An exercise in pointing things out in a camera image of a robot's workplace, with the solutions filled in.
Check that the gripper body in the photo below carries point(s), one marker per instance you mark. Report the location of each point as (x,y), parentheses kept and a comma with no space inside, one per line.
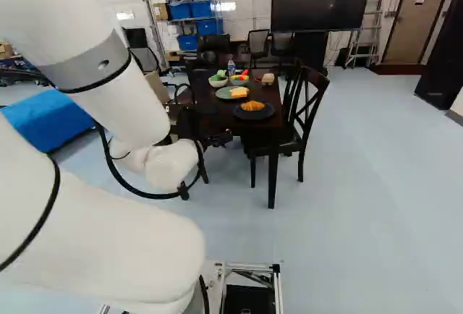
(218,139)

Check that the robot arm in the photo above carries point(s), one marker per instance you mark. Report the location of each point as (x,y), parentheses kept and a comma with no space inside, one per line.
(90,238)

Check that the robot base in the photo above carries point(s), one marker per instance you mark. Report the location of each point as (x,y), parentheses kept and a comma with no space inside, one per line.
(249,297)

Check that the dark blue plate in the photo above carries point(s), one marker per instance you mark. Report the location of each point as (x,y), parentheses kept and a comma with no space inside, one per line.
(255,114)

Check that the pale green plate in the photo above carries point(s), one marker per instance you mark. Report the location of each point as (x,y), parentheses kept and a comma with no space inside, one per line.
(222,93)

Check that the orange croissant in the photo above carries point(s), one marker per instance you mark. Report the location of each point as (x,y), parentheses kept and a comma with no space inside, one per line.
(252,105)

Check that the dark wooden table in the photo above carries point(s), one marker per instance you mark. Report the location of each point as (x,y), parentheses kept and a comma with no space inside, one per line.
(224,120)

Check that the white bowl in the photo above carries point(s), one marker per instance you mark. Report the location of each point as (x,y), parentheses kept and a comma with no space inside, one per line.
(218,83)

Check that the green bowl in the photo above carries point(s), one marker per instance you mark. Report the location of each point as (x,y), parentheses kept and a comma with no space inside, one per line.
(239,82)

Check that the green toy lettuce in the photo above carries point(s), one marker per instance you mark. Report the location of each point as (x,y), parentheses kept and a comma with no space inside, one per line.
(219,75)

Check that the yellow toy vegetable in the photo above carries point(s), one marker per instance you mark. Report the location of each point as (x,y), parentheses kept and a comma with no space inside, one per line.
(238,77)

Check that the dark wooden chair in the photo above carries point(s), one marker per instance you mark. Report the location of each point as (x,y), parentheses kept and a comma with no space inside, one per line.
(285,145)

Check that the red toy pepper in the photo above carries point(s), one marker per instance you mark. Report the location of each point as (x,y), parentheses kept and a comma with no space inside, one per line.
(245,72)

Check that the clear water bottle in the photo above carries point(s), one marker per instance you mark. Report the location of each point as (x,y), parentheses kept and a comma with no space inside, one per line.
(231,68)

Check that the black chair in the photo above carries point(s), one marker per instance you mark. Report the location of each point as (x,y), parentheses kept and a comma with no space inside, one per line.
(213,48)

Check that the blue padded block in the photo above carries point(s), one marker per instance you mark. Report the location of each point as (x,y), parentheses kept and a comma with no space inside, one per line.
(40,118)

